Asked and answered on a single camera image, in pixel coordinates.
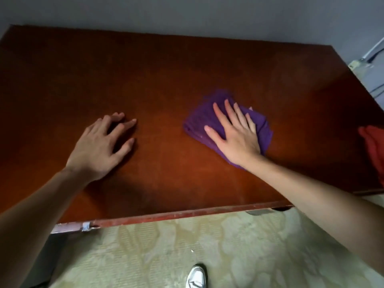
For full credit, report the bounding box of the red cloth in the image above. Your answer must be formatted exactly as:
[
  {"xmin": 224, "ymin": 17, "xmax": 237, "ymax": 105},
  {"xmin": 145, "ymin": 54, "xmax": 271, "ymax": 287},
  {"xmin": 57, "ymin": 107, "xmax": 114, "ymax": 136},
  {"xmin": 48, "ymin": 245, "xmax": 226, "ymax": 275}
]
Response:
[{"xmin": 358, "ymin": 125, "xmax": 384, "ymax": 188}]

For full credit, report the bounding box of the purple cloth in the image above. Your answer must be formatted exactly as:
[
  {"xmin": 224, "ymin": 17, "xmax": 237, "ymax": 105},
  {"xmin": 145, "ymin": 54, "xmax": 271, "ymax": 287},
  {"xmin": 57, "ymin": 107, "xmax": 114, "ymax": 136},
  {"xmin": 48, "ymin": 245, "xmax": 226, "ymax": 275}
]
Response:
[{"xmin": 183, "ymin": 90, "xmax": 274, "ymax": 171}]

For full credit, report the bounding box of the person's right forearm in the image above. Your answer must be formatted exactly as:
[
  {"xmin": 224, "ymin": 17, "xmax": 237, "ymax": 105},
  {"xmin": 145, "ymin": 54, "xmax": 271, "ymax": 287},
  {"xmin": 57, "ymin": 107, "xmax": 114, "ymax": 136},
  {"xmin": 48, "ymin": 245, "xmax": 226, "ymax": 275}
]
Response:
[{"xmin": 232, "ymin": 152, "xmax": 384, "ymax": 288}]

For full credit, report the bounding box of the white shoe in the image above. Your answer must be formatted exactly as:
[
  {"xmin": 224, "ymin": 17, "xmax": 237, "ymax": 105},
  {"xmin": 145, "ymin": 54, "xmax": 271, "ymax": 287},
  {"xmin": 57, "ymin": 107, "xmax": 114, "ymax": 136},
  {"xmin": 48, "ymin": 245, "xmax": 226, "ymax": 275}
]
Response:
[{"xmin": 186, "ymin": 264, "xmax": 208, "ymax": 288}]

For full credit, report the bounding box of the white cable conduit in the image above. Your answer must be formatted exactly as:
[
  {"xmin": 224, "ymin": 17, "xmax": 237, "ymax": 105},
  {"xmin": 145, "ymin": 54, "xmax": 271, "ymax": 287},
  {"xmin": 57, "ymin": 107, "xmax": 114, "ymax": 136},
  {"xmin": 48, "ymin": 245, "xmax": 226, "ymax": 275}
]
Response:
[{"xmin": 361, "ymin": 37, "xmax": 384, "ymax": 62}]

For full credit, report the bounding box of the person's left hand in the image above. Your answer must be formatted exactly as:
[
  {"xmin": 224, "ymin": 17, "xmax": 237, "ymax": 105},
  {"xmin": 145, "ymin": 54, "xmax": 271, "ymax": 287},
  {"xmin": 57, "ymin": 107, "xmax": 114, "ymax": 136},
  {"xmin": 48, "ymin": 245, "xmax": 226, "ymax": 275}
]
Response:
[{"xmin": 65, "ymin": 112, "xmax": 137, "ymax": 182}]

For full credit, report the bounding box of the brown wooden table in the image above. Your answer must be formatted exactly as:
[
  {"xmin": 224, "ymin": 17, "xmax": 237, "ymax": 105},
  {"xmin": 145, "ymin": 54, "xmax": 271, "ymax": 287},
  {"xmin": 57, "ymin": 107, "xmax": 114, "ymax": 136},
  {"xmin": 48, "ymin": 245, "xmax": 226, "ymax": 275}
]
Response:
[{"xmin": 0, "ymin": 24, "xmax": 384, "ymax": 236}]

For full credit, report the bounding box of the person's right hand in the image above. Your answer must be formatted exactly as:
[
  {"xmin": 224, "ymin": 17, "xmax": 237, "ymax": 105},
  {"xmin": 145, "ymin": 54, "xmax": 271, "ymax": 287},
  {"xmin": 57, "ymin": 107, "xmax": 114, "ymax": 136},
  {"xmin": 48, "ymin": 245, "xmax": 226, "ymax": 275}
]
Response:
[{"xmin": 204, "ymin": 98, "xmax": 264, "ymax": 165}]

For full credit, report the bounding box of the person's left forearm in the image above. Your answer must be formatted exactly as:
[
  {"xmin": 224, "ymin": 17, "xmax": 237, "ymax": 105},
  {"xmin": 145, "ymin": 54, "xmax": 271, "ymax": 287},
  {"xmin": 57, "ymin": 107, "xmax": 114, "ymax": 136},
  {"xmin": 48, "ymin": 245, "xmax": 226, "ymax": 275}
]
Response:
[{"xmin": 0, "ymin": 166, "xmax": 98, "ymax": 288}]

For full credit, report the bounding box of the beige wall socket box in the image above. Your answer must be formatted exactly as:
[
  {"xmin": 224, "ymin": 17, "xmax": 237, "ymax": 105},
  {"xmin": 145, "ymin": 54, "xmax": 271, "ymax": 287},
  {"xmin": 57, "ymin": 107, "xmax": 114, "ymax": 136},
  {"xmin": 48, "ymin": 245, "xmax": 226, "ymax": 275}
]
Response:
[{"xmin": 348, "ymin": 58, "xmax": 376, "ymax": 71}]

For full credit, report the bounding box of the black plug cable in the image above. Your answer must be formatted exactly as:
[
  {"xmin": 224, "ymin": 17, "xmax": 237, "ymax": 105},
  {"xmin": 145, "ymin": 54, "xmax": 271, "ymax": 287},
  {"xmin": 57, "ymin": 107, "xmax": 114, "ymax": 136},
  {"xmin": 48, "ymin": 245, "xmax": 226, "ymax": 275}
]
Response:
[{"xmin": 367, "ymin": 48, "xmax": 384, "ymax": 62}]

